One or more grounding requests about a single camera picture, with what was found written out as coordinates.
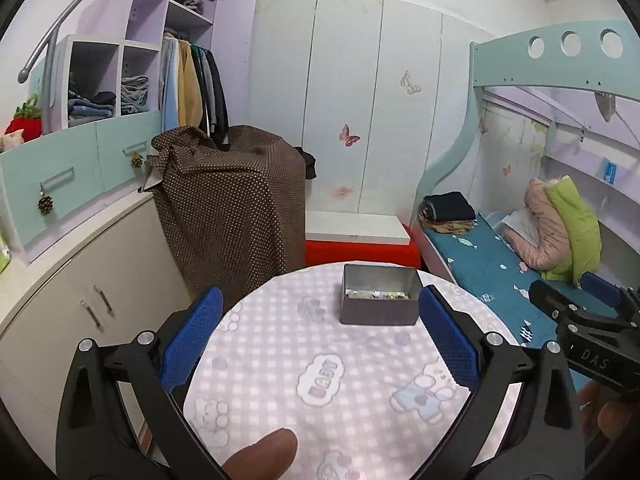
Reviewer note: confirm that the blue packet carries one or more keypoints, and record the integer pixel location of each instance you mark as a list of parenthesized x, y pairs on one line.
[(609, 170)]

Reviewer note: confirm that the green plastic item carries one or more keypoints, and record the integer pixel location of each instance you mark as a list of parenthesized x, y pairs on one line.
[(4, 257)]

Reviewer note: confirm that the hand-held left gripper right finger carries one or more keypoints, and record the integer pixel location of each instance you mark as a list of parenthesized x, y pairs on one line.
[(450, 335)]

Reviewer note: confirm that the pink checked printed blanket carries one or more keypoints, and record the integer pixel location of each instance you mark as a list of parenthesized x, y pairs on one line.
[(300, 350)]

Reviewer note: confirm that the grey cloth bundle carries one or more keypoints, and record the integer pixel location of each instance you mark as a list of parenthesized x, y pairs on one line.
[(194, 3)]

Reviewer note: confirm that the hanging light blue shirt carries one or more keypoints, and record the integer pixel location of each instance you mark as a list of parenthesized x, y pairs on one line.
[(169, 85)]

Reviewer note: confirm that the person's left hand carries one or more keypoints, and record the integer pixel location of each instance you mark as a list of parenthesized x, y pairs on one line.
[(260, 455)]

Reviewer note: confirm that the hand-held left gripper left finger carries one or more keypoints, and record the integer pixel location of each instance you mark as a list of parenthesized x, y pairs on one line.
[(195, 340)]

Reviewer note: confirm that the teal printed bed mattress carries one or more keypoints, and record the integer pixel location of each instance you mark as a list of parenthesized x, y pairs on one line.
[(480, 265)]

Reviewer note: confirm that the red stool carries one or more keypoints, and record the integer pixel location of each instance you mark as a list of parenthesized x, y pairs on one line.
[(350, 252)]

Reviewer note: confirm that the hanging dark clothes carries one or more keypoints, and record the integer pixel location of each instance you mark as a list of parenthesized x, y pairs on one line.
[(215, 100)]

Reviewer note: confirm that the white pillow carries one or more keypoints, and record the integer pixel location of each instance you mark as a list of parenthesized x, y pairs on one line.
[(515, 225)]

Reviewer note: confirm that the folded dark clothes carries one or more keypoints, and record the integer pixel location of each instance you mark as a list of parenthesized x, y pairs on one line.
[(450, 205)]

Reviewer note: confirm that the mint drawer unit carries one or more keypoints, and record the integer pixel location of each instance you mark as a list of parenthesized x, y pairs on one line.
[(60, 160)]

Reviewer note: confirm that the beige cabinet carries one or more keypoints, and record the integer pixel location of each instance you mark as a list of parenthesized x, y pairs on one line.
[(50, 300)]

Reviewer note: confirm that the mint bunk bed frame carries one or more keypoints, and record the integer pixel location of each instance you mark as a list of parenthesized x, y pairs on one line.
[(500, 60)]

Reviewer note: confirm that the beige butterfly sticker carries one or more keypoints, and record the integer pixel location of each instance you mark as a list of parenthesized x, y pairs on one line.
[(411, 83)]

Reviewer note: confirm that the white wardrobe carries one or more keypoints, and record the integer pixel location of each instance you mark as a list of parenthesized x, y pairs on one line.
[(345, 60)]

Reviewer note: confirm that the person's right hand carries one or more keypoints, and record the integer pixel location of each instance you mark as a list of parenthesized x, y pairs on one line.
[(610, 415)]

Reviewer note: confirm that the pine cone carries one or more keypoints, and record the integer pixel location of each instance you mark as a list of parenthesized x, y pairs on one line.
[(137, 161), (45, 205)]

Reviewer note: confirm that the brown dotted cloth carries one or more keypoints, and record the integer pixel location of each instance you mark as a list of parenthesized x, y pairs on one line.
[(225, 210)]

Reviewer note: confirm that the lilac shelf unit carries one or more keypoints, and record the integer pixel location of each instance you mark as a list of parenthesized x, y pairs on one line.
[(145, 10)]

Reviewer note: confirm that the pink butterfly sticker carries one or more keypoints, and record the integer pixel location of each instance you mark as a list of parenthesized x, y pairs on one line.
[(349, 136)]

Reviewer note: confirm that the hanging tan jacket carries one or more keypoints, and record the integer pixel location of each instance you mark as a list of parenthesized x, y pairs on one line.
[(189, 85)]

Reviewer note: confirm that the folded tan cloth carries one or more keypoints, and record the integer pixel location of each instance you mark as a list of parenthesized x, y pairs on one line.
[(445, 227)]

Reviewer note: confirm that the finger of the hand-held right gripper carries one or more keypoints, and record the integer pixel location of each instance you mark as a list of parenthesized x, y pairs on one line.
[(600, 286), (547, 296)]

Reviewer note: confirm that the grey metal rail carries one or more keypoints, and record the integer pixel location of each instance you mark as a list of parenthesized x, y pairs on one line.
[(47, 35)]

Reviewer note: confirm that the black garment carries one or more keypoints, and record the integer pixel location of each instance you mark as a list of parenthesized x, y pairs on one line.
[(307, 162)]

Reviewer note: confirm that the grey metal box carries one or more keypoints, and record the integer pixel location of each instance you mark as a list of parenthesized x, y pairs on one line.
[(375, 312)]

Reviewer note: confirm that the pink padded jacket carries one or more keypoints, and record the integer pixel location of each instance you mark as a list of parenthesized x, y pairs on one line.
[(537, 220)]

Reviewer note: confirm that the small orange butterfly sticker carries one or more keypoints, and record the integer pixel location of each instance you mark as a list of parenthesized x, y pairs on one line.
[(506, 169)]

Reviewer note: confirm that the gold hair clip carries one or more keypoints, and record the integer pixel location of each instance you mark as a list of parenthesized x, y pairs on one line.
[(392, 294)]

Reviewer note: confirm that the beige hanging cloth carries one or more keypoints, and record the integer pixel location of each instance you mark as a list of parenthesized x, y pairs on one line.
[(606, 107)]

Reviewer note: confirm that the red strawberry plush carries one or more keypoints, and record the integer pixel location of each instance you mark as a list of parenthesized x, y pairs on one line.
[(25, 127)]

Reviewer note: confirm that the pink plush toy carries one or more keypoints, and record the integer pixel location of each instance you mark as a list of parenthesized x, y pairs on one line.
[(11, 141)]

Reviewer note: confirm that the folded blue clothes stack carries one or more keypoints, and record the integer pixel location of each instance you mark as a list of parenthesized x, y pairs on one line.
[(90, 110)]

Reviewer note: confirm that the green padded jacket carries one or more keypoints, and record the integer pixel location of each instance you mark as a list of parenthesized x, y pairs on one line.
[(580, 230)]

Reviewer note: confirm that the white board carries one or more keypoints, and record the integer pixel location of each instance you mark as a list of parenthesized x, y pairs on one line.
[(355, 225)]

